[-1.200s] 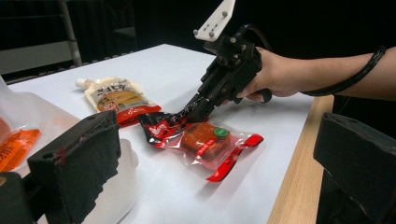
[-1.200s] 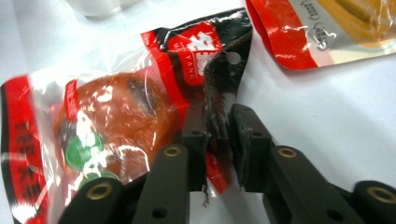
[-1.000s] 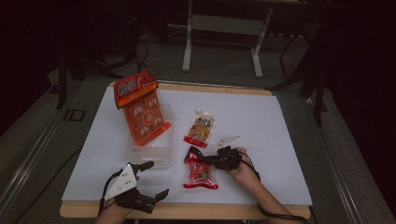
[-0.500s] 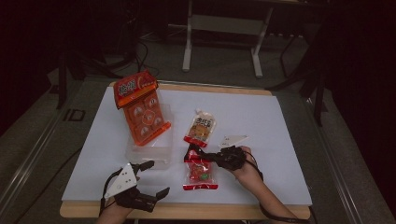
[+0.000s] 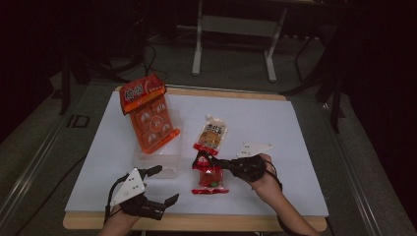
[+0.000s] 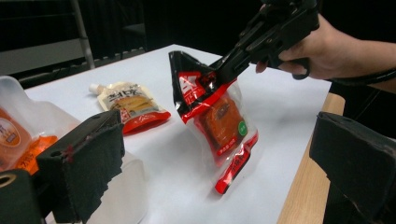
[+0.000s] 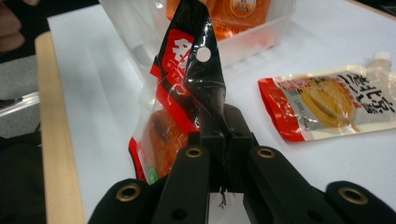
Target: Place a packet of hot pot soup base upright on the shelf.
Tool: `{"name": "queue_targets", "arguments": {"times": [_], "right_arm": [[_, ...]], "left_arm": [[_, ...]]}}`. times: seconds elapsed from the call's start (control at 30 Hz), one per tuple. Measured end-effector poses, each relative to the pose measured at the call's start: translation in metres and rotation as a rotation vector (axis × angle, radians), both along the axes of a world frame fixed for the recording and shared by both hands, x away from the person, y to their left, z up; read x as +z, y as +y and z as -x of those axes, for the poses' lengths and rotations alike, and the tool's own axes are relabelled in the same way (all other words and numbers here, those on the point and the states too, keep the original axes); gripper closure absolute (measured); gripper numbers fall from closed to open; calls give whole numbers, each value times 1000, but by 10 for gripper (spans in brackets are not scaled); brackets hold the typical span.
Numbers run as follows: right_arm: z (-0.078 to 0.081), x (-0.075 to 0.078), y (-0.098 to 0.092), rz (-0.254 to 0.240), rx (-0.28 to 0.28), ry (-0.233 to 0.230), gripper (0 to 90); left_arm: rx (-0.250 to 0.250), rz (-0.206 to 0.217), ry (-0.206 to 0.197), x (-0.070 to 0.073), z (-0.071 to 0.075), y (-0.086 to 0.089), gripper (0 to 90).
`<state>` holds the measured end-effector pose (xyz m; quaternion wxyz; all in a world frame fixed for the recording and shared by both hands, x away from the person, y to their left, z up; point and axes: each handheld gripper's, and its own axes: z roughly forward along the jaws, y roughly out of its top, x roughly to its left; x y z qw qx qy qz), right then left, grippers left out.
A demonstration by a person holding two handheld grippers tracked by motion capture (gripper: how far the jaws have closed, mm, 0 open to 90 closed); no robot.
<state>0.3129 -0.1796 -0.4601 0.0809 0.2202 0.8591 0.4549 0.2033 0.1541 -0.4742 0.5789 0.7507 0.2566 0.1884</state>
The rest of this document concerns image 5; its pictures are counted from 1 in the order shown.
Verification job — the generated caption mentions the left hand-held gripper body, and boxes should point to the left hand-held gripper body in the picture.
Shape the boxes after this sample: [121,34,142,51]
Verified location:
[109,167,167,221]

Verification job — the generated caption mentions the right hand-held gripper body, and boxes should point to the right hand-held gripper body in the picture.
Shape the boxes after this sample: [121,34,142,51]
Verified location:
[228,141,274,184]

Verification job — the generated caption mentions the clear plastic container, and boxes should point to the clear plastic container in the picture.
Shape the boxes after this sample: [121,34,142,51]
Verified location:
[132,108,184,180]

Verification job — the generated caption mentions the red and black snack packet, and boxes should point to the red and black snack packet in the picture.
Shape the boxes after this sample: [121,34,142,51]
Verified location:
[191,150,231,196]

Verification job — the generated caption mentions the orange snack packet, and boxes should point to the orange snack packet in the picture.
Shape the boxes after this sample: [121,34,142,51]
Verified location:
[118,72,182,155]

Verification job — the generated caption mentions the person's right hand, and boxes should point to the person's right hand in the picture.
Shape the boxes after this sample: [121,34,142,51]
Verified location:
[250,153,283,199]

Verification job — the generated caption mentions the person's left hand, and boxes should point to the person's left hand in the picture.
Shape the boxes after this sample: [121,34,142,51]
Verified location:
[107,205,143,231]

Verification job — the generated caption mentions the beige sauce pouch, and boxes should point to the beige sauce pouch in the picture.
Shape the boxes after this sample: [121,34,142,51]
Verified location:
[193,114,229,156]

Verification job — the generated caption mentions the wooden table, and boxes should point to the wooden table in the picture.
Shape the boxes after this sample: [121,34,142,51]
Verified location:
[62,85,328,232]

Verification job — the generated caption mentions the white table sheet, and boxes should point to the white table sheet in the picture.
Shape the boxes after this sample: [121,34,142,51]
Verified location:
[64,90,330,217]

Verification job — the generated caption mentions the black floor socket plate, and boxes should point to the black floor socket plate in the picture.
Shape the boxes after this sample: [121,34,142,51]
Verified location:
[66,114,90,129]

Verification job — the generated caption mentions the black metal stand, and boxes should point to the black metal stand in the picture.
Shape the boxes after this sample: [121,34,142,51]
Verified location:
[58,48,131,116]
[280,26,346,134]

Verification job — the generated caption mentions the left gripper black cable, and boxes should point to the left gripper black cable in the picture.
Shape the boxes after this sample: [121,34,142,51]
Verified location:
[103,172,131,224]

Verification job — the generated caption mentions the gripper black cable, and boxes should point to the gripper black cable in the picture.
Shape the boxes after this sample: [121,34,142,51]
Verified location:
[265,159,298,236]
[103,172,131,224]

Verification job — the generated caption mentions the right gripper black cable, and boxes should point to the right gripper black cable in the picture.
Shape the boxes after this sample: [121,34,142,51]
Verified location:
[265,159,298,236]

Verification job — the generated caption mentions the metal floor rail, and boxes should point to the metal floor rail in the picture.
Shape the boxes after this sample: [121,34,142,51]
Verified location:
[0,112,68,227]
[321,102,386,236]

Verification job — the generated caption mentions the black floor cables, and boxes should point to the black floor cables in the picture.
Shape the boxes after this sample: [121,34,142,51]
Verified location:
[141,41,169,89]

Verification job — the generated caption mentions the white metal desk frame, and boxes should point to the white metal desk frame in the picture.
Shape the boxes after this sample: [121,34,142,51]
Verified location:
[191,0,290,84]

